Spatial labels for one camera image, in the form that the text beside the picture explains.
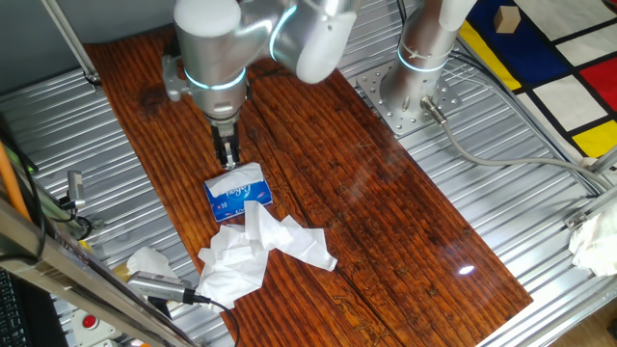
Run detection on small grey camera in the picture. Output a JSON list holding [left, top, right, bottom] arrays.
[[66, 170, 87, 211]]

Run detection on blue tissue pack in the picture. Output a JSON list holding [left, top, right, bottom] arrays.
[[202, 171, 274, 224]]

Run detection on metal camera bracket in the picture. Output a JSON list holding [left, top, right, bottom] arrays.
[[146, 295, 174, 320]]

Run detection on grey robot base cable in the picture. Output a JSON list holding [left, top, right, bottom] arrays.
[[419, 94, 613, 192]]

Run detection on thin metal pole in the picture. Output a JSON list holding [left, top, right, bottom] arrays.
[[40, 0, 103, 87]]

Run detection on grey box green red buttons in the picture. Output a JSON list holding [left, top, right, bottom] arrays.
[[70, 307, 124, 347]]

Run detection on metal frame beam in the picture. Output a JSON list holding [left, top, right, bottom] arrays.
[[0, 195, 197, 347]]

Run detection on silver finned camera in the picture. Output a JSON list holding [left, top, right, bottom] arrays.
[[125, 270, 197, 306]]

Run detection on small wooden cube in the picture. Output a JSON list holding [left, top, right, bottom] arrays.
[[493, 5, 523, 35]]

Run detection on colourful checked mat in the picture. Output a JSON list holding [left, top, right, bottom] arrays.
[[457, 0, 617, 160]]

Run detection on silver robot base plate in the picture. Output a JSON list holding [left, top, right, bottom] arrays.
[[356, 60, 463, 137]]

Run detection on black keyboard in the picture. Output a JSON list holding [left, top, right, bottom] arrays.
[[0, 267, 30, 347]]

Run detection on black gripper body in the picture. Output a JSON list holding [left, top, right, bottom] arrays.
[[210, 122, 242, 154]]

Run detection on crumpled white napkin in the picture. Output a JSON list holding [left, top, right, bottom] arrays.
[[243, 200, 338, 273], [195, 223, 271, 312]]

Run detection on aluminium frame profile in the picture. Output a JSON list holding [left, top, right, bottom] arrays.
[[562, 185, 617, 230], [580, 144, 617, 175]]

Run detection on black camera cable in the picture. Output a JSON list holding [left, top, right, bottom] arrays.
[[192, 291, 241, 347]]

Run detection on brown wooden board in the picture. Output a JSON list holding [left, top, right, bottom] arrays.
[[84, 23, 534, 347]]

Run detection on white tissue sheet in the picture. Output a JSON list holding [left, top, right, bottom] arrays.
[[125, 246, 179, 280]]

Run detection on white crumpled cloth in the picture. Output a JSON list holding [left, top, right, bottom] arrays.
[[568, 211, 617, 279]]

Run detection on white napkin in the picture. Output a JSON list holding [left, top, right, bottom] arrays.
[[204, 162, 265, 198], [243, 200, 338, 273], [195, 223, 271, 312]]

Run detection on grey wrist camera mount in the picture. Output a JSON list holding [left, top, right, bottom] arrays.
[[161, 53, 190, 102]]

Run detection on orange pole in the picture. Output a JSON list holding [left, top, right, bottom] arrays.
[[0, 142, 31, 223]]

